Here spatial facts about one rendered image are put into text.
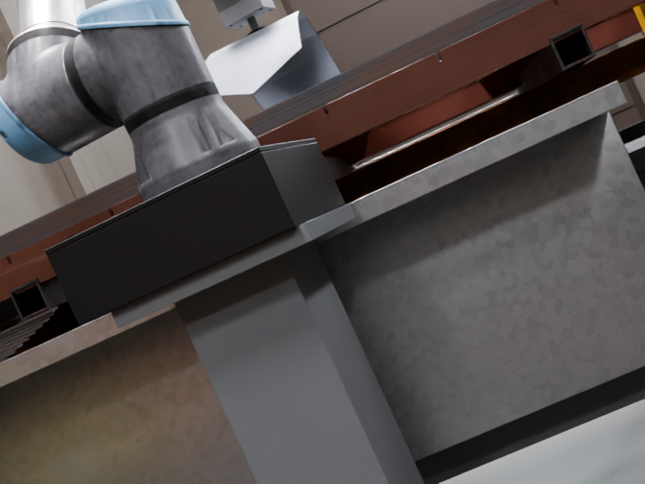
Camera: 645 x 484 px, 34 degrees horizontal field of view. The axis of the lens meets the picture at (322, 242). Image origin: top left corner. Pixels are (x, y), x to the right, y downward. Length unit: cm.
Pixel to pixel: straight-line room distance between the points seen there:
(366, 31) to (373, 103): 821
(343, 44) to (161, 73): 861
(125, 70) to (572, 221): 66
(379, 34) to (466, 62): 819
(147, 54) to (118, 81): 5
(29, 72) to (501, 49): 66
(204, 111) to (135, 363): 53
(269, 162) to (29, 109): 32
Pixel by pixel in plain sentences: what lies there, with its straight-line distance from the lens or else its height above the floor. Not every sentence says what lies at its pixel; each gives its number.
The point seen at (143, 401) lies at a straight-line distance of 161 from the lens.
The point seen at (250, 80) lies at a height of 92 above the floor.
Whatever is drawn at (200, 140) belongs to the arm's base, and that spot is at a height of 81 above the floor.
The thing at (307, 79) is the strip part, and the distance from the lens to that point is 218.
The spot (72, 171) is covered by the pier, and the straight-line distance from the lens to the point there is 699.
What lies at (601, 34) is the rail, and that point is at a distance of 227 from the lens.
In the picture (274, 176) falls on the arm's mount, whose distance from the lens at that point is 108.
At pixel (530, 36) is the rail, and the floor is 79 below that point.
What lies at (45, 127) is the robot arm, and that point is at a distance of 127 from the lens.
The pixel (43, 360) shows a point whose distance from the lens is 147.
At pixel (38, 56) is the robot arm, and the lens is 130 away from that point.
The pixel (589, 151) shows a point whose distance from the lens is 151.
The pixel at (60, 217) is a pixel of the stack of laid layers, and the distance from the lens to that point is 170.
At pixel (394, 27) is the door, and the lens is 971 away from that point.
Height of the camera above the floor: 68
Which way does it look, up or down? 1 degrees down
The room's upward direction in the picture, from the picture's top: 25 degrees counter-clockwise
